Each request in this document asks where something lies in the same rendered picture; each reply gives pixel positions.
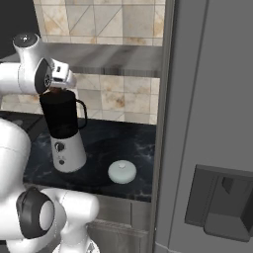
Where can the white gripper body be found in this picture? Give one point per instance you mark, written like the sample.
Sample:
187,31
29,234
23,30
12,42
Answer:
64,82

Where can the brown pear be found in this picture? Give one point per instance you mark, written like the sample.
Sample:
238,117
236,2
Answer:
58,89

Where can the grey drawer front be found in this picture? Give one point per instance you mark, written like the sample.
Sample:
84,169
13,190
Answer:
113,210

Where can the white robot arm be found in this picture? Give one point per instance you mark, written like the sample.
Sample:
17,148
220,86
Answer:
13,164

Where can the black range hood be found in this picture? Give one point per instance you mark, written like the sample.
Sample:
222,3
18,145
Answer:
16,19

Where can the grey fridge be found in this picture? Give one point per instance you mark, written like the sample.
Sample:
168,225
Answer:
210,115

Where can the grey cupboard door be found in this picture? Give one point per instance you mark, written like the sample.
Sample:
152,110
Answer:
115,240

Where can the grey metal shelf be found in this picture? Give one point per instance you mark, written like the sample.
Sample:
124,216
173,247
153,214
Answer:
108,59

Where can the blender with white base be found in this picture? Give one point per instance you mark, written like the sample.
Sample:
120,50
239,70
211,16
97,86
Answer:
67,151

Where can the pale round blender lid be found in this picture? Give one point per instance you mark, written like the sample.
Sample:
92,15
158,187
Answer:
122,172

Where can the black hob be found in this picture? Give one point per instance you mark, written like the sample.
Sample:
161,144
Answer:
31,122

